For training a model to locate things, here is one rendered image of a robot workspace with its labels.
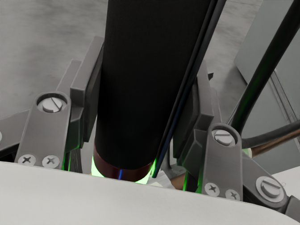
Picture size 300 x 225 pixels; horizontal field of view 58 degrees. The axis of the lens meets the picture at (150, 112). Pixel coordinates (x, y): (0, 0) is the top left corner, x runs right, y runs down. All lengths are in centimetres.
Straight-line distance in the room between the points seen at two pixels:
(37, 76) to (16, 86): 23
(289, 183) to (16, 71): 255
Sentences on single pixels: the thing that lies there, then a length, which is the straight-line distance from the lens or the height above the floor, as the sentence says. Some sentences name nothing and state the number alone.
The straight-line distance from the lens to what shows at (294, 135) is 34.
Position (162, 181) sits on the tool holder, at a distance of 23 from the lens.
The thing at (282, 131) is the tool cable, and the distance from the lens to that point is 31.
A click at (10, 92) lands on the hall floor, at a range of 261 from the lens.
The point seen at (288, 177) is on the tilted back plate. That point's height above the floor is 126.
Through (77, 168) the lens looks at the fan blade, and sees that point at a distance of 66.
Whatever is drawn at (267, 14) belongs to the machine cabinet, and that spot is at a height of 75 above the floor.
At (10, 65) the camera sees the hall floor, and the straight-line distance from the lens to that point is 292.
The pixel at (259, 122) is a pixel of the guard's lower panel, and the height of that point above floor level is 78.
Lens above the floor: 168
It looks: 43 degrees down
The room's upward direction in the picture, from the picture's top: 16 degrees clockwise
